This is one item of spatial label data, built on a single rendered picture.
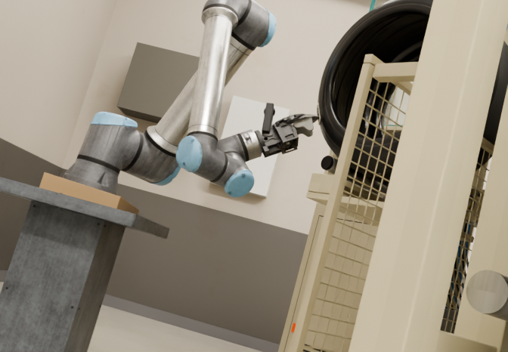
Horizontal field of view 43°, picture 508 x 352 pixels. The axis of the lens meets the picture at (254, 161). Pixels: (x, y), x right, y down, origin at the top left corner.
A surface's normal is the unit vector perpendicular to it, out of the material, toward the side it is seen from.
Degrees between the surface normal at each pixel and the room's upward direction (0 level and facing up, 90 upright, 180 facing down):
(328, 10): 90
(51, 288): 90
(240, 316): 90
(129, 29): 90
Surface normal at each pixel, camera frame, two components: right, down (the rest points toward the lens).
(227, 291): -0.07, -0.19
